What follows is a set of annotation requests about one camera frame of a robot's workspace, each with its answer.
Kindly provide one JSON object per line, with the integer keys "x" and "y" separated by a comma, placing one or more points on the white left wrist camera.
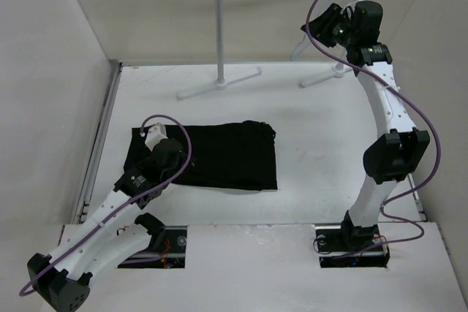
{"x": 155, "y": 134}

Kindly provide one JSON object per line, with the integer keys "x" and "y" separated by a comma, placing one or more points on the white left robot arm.
{"x": 118, "y": 229}

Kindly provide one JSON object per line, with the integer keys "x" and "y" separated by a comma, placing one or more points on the black trousers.
{"x": 228, "y": 156}

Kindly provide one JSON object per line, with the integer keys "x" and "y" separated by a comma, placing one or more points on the white clothes rack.
{"x": 266, "y": 22}

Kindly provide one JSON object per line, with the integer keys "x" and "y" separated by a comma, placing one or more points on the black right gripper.
{"x": 321, "y": 26}

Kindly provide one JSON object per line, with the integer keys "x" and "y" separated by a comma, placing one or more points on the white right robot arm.
{"x": 400, "y": 144}

